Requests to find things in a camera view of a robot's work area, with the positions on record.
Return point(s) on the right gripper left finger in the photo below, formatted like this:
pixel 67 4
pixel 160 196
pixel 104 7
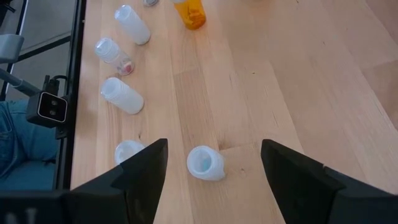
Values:
pixel 140 183

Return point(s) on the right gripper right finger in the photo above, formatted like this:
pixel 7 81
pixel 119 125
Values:
pixel 298 183

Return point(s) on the translucent white bottle blue contents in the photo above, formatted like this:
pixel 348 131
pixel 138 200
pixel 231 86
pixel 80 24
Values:
pixel 205 163

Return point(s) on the translucent white plastic bottle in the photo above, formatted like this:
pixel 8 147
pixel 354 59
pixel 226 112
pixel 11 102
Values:
pixel 133 25
pixel 122 96

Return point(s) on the clear bottle with red pills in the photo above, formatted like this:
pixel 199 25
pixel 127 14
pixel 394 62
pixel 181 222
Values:
pixel 115 57

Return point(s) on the orange pill bottle white cap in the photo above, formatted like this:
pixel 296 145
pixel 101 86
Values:
pixel 191 14

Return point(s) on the person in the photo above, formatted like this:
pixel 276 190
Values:
pixel 21 137

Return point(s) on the clear bottle with grey pills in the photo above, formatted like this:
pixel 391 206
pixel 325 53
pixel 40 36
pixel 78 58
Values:
pixel 150 2

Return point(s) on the black equipment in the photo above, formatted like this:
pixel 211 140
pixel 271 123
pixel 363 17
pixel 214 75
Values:
pixel 6 9

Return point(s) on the black table-level camera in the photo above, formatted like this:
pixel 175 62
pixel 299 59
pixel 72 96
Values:
pixel 51 109

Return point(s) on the black table edge frame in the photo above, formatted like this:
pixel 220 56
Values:
pixel 76 62

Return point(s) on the black stand frame bar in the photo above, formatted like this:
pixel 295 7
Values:
pixel 46 46

